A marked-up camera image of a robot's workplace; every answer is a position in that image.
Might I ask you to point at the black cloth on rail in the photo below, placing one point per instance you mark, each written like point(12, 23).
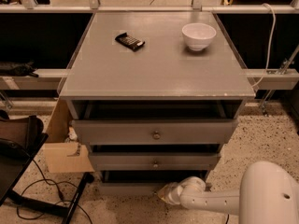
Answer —
point(12, 69)

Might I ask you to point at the aluminium frame rail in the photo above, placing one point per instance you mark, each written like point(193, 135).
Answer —
point(149, 8)

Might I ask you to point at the grey bottom drawer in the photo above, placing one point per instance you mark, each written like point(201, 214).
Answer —
point(144, 183)

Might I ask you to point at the grey top drawer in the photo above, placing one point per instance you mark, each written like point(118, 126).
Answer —
point(154, 122)

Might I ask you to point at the grey drawer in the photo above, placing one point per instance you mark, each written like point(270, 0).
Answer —
point(154, 157)
point(154, 122)
point(144, 183)

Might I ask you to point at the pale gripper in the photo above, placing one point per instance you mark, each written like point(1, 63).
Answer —
point(172, 194)

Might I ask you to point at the cardboard box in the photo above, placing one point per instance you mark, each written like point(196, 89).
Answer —
point(63, 153)

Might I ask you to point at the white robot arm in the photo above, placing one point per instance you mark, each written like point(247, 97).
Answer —
point(267, 195)

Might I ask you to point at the black snack bar wrapper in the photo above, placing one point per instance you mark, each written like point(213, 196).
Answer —
point(129, 42)

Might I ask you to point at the grey middle drawer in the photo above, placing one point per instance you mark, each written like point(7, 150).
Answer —
point(154, 157)

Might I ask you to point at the grey wooden drawer cabinet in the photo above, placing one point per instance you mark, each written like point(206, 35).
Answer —
point(164, 69)

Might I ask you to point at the white ceramic bowl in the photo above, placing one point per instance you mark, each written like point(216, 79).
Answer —
point(198, 36)

